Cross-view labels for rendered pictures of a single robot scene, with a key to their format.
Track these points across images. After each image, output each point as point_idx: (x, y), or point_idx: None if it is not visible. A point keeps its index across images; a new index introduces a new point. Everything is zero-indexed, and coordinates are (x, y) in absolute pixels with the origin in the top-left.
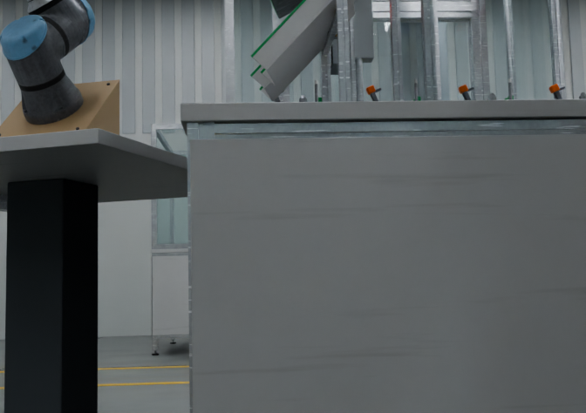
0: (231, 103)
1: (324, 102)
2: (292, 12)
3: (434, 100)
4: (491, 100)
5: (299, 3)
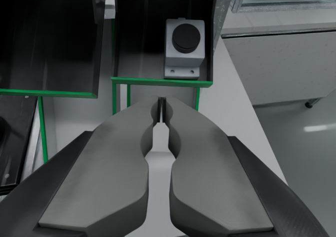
0: (285, 179)
1: (262, 129)
2: (198, 101)
3: (241, 83)
4: (233, 64)
5: (199, 89)
